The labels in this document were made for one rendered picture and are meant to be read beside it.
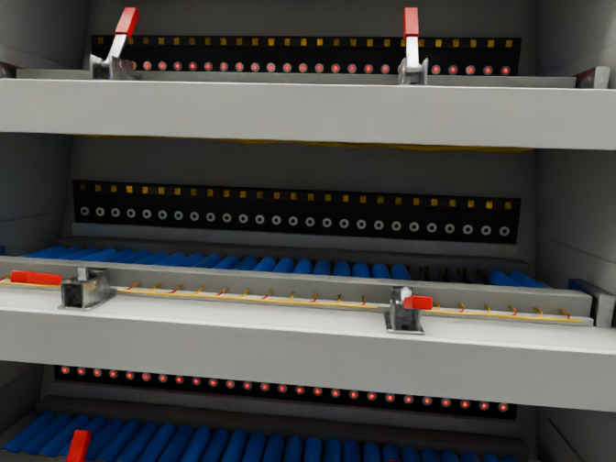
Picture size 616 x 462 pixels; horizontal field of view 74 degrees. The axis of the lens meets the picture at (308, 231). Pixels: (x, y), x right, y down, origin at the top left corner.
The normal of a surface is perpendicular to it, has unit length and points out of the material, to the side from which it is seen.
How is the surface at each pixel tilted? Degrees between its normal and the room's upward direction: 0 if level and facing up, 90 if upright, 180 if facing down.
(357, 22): 90
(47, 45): 90
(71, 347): 106
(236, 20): 90
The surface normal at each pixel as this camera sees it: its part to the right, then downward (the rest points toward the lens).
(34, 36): 0.99, 0.05
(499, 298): -0.10, 0.16
